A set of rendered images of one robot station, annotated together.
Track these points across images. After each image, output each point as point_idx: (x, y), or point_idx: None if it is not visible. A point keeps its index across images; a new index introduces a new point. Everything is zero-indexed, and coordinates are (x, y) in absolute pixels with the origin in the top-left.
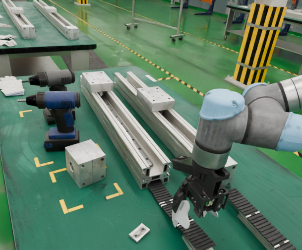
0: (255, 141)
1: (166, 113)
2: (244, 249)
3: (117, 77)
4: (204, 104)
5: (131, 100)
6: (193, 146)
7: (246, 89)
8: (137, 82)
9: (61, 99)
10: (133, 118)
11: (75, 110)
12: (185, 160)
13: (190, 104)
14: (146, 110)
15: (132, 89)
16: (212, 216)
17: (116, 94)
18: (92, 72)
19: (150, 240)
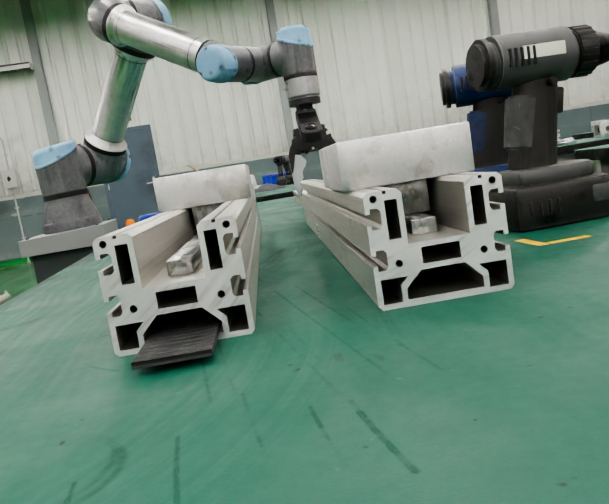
0: None
1: None
2: (272, 219)
3: (239, 218)
4: (310, 34)
5: (253, 248)
6: (317, 81)
7: (223, 51)
8: (165, 221)
9: None
10: (315, 182)
11: (506, 239)
12: (312, 121)
13: (1, 311)
14: (251, 212)
15: (236, 202)
16: (278, 222)
17: (282, 299)
18: (401, 132)
19: None
